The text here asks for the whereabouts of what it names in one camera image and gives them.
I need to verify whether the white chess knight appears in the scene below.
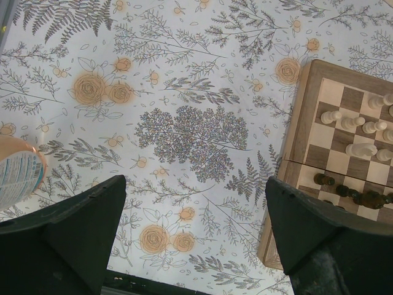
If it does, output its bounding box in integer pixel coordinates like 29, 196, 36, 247
345, 143, 378, 157

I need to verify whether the floral table mat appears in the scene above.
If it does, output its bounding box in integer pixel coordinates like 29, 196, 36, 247
1, 1, 392, 294

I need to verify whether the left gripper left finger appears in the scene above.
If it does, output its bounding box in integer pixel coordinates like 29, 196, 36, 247
1, 175, 126, 294

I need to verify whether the wooden chess board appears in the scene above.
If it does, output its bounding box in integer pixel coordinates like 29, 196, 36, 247
257, 59, 393, 271

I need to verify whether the pink capped bottle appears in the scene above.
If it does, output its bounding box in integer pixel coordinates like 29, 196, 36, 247
1, 135, 47, 211

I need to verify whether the dark chess knight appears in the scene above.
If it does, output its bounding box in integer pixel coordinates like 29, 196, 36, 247
353, 191, 389, 210

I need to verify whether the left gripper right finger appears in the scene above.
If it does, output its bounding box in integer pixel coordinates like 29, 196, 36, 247
265, 176, 392, 294

